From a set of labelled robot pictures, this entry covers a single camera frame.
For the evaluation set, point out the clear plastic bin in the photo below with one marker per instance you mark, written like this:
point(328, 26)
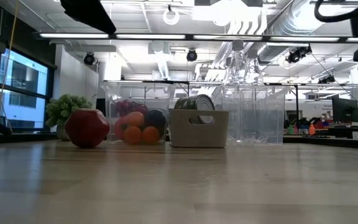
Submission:
point(138, 90)
point(259, 115)

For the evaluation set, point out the silver ventilation duct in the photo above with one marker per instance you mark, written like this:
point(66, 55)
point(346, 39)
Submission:
point(291, 21)

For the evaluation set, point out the red grape bunch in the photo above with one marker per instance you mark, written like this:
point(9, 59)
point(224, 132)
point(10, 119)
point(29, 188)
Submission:
point(130, 107)

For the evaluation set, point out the dark red apple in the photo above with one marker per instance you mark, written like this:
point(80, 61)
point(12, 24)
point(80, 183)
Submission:
point(87, 129)

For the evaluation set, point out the small green bottle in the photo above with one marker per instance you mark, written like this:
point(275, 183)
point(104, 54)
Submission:
point(290, 130)

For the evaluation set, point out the black monitor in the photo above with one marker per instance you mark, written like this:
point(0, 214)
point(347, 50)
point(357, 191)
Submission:
point(345, 109)

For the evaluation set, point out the green grape bunch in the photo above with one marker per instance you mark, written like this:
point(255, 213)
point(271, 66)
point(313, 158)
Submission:
point(67, 105)

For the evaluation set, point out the small grey plastic bin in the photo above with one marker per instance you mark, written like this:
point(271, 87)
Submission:
point(197, 133)

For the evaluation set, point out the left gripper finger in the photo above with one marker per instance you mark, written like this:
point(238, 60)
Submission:
point(89, 15)

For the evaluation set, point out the small orange bottle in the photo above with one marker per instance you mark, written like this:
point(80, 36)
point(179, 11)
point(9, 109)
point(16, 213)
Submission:
point(312, 129)

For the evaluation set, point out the long ceiling light strip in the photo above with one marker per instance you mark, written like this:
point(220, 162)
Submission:
point(151, 36)

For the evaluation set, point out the dark green label can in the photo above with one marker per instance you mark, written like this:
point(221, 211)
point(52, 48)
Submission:
point(202, 104)

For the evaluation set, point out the black ceiling camera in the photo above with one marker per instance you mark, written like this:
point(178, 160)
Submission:
point(297, 54)
point(192, 55)
point(89, 59)

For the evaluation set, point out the clear bottle white cap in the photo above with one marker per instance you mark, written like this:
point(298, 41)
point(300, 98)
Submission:
point(255, 71)
point(237, 62)

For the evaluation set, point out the large black-framed window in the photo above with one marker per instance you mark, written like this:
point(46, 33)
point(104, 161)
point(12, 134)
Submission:
point(23, 74)

